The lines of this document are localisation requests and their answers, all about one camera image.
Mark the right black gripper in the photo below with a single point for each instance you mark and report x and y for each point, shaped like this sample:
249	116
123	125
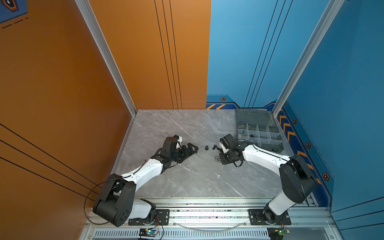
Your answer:
223	161

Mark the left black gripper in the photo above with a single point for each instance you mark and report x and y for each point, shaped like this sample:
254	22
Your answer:
186	154

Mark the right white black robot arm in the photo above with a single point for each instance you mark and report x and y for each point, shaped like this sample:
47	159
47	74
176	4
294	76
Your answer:
297	179

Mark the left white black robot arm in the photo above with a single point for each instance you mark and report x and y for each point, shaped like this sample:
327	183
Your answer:
117	204

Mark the grey compartment organizer box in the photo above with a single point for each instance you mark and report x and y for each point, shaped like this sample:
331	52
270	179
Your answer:
259	127

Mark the left green circuit board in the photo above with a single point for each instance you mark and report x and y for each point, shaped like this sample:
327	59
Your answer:
148	234

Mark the green circuit board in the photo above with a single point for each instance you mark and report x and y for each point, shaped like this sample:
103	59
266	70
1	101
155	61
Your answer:
148	234
278	234

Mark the right green circuit board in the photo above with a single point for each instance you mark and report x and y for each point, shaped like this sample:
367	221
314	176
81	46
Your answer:
278	234

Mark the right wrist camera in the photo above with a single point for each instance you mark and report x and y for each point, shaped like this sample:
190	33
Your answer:
224	146

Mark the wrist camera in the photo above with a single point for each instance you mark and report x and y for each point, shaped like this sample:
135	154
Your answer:
179	139
224	146

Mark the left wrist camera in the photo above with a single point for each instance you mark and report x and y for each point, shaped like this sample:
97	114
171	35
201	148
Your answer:
179	139

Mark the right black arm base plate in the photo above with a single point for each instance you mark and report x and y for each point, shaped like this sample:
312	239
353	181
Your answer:
267	217

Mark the aluminium rail frame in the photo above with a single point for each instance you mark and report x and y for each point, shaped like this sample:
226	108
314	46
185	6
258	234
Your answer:
228	218

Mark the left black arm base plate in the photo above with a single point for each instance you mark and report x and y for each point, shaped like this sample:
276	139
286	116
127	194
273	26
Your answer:
159	216

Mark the right aluminium corner post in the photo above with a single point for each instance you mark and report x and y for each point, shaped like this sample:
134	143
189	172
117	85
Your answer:
318	34

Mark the aluminium corner post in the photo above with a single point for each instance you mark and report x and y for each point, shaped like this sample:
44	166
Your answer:
101	42
318	34

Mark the left aluminium corner post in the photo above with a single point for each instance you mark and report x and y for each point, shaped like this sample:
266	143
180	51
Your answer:
101	42

